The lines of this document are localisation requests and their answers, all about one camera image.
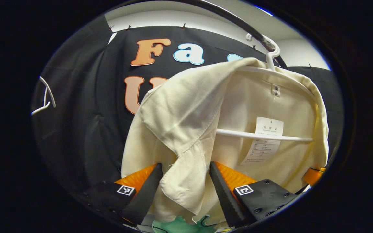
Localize green laundry hamper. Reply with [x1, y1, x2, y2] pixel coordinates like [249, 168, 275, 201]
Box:
[152, 214, 218, 233]

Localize black clothes rack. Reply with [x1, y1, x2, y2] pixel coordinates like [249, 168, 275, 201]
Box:
[174, 0, 289, 69]

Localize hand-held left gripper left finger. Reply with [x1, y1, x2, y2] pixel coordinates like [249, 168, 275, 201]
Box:
[83, 163, 164, 227]

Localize cream shirt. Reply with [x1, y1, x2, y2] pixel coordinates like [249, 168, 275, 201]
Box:
[121, 57, 329, 225]

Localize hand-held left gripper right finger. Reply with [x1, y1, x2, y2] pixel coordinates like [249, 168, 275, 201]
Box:
[209, 161, 299, 228]

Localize white plastic clothes hanger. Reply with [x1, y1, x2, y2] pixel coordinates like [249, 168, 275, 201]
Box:
[216, 32, 318, 143]
[31, 76, 57, 116]

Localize black backdrop cloth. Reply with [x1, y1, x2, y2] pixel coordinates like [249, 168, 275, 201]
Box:
[33, 15, 344, 194]

